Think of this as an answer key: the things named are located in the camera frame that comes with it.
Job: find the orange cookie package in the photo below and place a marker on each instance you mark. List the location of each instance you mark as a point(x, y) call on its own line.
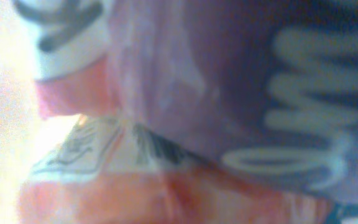
point(108, 171)

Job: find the Kleenex tissue multipack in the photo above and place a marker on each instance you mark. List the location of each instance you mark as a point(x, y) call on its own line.
point(266, 89)

